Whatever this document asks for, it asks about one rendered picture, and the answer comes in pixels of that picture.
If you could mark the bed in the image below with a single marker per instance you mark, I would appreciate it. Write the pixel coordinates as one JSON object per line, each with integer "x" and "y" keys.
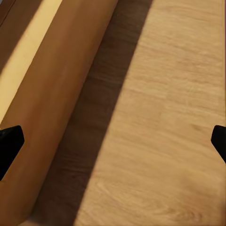
{"x": 47, "y": 48}

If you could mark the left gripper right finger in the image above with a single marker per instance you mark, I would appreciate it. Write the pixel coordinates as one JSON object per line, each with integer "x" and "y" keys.
{"x": 218, "y": 139}

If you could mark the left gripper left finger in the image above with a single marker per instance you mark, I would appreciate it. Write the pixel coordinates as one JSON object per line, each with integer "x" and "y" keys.
{"x": 11, "y": 141}

